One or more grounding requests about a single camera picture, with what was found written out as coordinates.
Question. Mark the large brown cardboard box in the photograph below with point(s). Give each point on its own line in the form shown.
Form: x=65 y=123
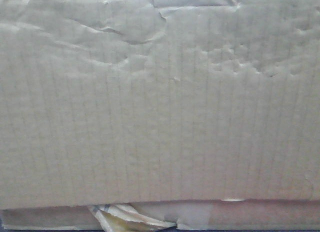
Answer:
x=204 y=113

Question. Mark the torn yellowish tape strip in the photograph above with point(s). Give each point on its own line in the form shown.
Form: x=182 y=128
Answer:
x=125 y=218

